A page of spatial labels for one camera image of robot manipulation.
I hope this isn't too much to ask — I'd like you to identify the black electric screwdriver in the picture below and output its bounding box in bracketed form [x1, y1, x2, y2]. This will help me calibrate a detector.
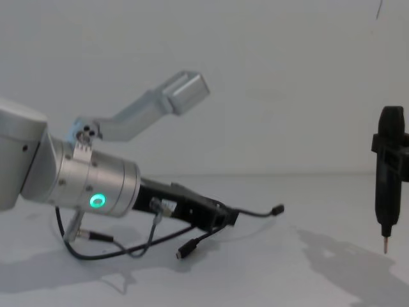
[373, 105, 407, 255]

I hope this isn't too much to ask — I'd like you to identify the white table cloth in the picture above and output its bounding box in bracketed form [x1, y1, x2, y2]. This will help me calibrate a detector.
[0, 171, 409, 307]

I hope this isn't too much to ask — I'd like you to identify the thin black looping cable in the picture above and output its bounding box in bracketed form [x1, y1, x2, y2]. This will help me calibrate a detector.
[54, 206, 196, 258]

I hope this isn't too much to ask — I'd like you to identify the black cable with small plug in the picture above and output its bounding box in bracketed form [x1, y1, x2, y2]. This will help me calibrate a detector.
[231, 203, 286, 219]

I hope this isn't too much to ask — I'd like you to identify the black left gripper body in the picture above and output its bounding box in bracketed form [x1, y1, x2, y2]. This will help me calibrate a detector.
[132, 177, 239, 232]

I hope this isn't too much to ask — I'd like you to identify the thin grey cable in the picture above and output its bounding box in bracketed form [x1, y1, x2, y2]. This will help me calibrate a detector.
[111, 198, 176, 258]

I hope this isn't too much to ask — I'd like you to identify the black cable with flat plug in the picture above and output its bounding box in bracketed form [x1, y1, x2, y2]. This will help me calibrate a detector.
[174, 220, 228, 260]

